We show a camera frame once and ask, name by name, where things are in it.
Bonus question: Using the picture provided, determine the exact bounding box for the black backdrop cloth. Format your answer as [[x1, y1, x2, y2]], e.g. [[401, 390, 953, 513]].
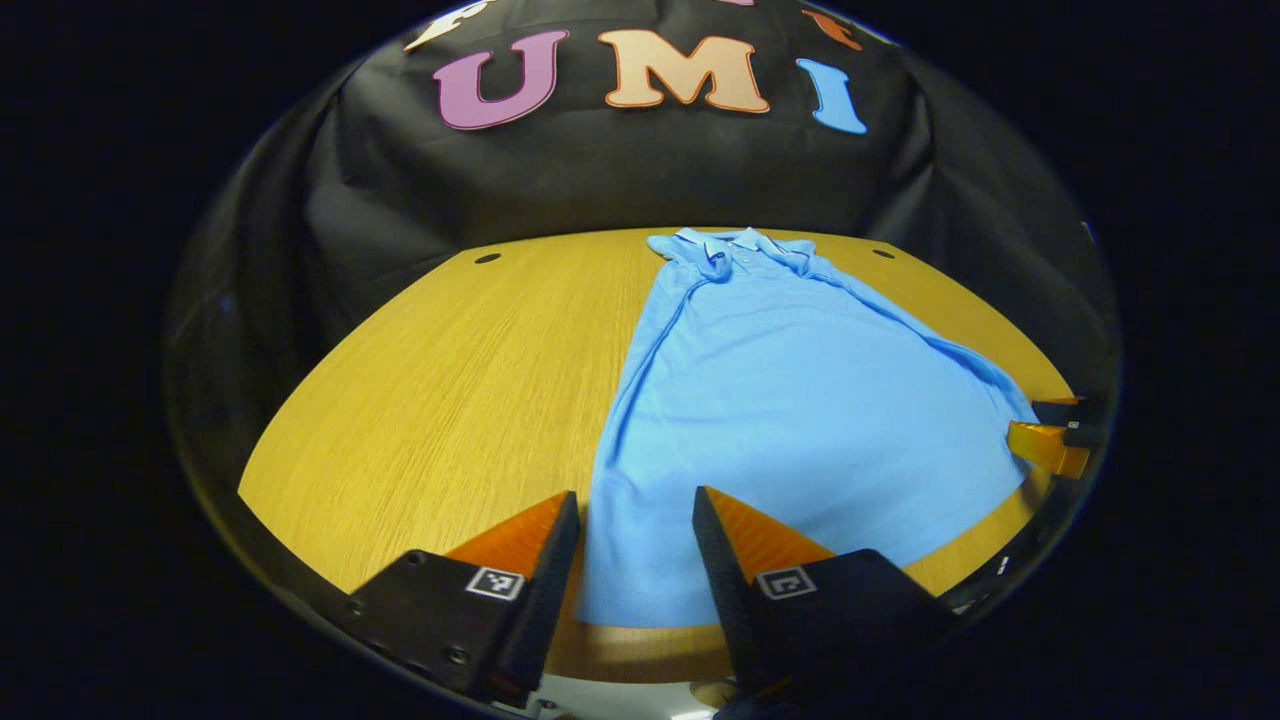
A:
[[165, 0, 1121, 601]]

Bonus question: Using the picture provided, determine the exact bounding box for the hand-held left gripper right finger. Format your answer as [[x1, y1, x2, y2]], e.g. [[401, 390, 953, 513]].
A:
[[692, 486, 961, 696]]

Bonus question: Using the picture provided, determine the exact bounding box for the light blue T-shirt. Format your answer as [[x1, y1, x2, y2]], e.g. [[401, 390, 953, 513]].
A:
[[575, 227, 1041, 629]]

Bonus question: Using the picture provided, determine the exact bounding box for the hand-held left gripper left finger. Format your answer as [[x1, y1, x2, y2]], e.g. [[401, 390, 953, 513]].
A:
[[345, 490, 581, 709]]

